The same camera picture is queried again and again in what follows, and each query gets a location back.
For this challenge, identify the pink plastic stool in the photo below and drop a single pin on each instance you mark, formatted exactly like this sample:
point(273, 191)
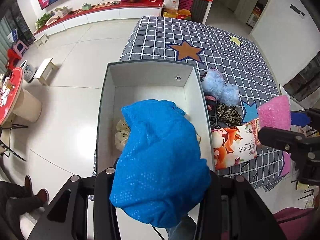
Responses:
point(20, 48)

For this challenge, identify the orange cartoon fox package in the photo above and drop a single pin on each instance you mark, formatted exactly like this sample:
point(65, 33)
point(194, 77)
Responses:
point(235, 145)

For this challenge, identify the seated person in black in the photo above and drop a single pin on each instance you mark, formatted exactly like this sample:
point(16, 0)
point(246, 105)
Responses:
point(17, 200)

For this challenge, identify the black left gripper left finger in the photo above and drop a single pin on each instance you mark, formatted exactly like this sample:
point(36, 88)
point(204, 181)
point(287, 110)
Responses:
point(66, 215)

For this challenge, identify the white blue ceramic pot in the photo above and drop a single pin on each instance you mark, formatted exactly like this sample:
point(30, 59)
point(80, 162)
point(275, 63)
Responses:
point(28, 71)

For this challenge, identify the red white tv cabinet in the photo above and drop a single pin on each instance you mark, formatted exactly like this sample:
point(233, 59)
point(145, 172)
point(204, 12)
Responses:
point(121, 11)

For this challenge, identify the light blue fluffy plush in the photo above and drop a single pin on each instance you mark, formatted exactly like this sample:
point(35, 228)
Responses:
point(214, 84)

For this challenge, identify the yellow red gift box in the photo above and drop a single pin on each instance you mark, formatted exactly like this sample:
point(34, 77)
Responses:
point(182, 14)

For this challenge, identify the pink foam sponge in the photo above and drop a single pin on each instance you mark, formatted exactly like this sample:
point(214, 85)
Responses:
point(275, 113)

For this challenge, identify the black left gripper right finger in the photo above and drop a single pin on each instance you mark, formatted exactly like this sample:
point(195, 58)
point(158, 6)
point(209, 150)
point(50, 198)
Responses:
point(231, 209)

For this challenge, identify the leopard print scrunchie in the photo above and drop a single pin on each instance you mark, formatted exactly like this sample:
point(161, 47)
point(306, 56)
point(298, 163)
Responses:
point(228, 115)

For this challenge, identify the pink black knitted item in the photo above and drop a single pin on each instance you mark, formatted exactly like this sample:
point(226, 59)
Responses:
point(211, 101)

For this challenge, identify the grey checkered star rug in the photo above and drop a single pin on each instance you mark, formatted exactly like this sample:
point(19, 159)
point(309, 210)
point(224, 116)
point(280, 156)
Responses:
point(205, 47)

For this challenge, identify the cream polka dot scrunchie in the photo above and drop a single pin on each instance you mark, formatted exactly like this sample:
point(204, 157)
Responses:
point(122, 134)

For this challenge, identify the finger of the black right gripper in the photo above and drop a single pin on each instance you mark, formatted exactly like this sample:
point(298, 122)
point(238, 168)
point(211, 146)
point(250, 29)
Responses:
point(282, 139)
point(306, 117)

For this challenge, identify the grey white storage box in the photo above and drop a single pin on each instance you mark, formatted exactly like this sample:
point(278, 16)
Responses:
point(127, 82)

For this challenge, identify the white shopping bag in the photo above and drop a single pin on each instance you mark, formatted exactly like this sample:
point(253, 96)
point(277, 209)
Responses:
point(171, 4)

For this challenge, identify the round red side table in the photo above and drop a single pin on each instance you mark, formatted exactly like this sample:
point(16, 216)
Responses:
point(19, 101)

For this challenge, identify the small white wooden stool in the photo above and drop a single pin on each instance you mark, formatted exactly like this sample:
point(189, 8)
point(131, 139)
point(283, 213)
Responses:
point(43, 71)

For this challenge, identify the blue fleece cloth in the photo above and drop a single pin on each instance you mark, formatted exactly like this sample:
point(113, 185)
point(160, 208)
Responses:
point(160, 175)

